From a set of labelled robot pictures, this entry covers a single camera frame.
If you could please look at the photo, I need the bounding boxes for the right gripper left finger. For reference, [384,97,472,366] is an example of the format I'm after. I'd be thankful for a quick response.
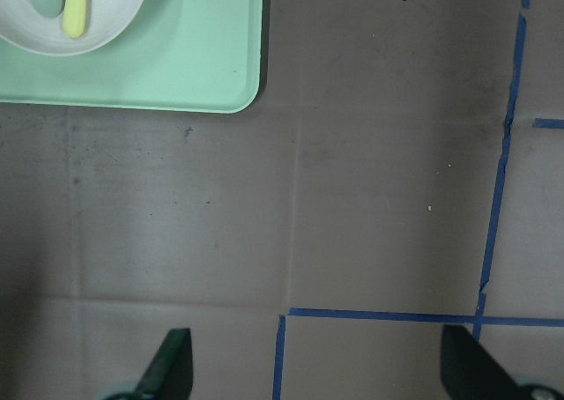
[96,328,193,400]

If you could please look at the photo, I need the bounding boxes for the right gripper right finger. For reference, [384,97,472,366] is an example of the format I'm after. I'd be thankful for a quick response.
[440,324,563,400]

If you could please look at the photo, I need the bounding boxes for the white round plate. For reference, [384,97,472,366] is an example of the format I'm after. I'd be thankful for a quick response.
[1,0,144,56]

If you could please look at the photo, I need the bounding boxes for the yellow plastic fork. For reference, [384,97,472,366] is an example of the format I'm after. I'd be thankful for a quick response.
[63,0,88,39]

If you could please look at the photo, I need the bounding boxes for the light green plastic tray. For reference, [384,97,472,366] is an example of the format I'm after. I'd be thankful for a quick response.
[1,0,263,114]

